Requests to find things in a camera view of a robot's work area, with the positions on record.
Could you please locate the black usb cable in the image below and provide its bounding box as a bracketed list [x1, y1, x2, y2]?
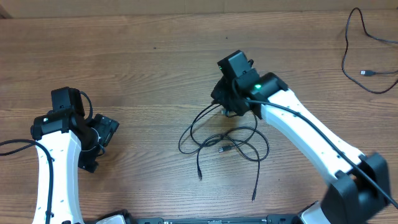
[178, 101, 259, 156]
[341, 7, 398, 95]
[196, 126, 270, 203]

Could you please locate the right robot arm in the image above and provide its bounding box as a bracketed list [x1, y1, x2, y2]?
[211, 50, 397, 223]

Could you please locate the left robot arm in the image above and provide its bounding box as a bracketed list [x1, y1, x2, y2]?
[31, 87, 119, 223]

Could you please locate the black aluminium mounting rail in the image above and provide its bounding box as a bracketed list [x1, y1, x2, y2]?
[93, 208, 315, 224]

